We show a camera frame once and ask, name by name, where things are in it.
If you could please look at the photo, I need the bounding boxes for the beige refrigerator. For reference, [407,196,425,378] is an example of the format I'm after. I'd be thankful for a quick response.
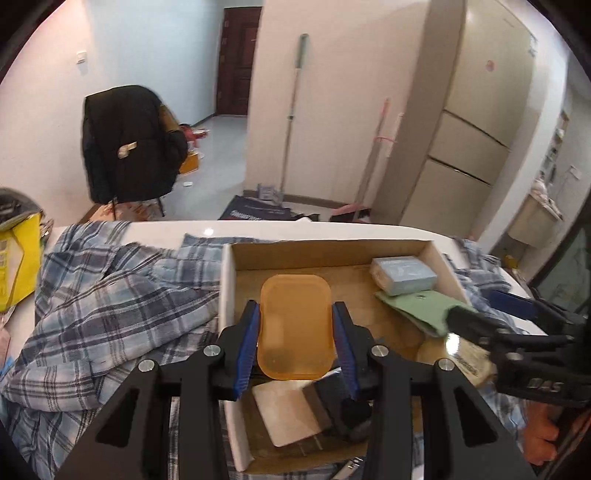
[399,0,551,232]

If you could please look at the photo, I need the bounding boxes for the black jacket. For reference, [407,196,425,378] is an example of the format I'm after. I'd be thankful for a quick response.
[83,84,189,205]

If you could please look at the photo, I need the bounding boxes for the green pouch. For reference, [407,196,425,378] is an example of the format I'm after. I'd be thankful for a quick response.
[375,291,468,339]

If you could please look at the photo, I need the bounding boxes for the cream round tape roll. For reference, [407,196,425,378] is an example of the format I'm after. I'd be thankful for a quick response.
[416,336,493,387]

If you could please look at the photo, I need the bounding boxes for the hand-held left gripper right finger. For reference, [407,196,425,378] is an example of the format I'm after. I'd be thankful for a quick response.
[331,301,539,480]

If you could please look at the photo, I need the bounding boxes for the black case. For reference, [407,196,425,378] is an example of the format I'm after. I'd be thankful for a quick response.
[302,371,373,442]

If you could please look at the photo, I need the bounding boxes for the red handled broom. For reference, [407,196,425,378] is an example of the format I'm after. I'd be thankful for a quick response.
[331,98,391,219]

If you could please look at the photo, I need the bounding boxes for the grey blue box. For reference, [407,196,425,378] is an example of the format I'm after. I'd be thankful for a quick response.
[370,256,438,296]

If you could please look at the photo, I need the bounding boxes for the grey cloth bag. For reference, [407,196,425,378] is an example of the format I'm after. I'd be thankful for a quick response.
[0,187,38,232]

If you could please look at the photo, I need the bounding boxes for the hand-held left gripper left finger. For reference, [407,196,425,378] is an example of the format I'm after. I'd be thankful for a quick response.
[55,300,262,480]

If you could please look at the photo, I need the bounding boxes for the beige counter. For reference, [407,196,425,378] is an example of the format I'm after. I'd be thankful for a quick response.
[508,191,565,244]

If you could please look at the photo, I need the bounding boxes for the person's right hand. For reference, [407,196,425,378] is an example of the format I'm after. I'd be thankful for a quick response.
[522,401,561,467]

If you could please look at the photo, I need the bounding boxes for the green handled mop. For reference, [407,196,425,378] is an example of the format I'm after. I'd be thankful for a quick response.
[256,34,310,205]

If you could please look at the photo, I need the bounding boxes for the dark red door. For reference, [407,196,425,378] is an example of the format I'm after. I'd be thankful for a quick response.
[217,7,263,116]

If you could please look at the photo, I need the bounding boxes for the orange plastic lid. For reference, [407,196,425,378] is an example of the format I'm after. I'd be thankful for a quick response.
[259,274,334,380]

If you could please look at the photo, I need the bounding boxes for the cardboard box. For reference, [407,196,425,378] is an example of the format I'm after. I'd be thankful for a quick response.
[219,239,474,472]

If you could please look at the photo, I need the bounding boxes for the yellow bag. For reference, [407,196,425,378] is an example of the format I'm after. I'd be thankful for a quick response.
[0,210,43,313]

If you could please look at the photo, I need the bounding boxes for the white charger plug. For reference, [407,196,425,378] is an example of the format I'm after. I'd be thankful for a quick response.
[252,381,331,448]

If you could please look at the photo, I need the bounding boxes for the dark floor mat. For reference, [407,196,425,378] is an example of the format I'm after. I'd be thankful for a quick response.
[219,195,296,221]

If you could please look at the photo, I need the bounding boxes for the blue plaid shirt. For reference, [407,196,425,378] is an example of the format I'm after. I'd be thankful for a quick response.
[0,220,539,480]

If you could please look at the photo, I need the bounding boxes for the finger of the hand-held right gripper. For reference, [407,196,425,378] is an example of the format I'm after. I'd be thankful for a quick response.
[446,306,575,354]
[488,290,589,326]

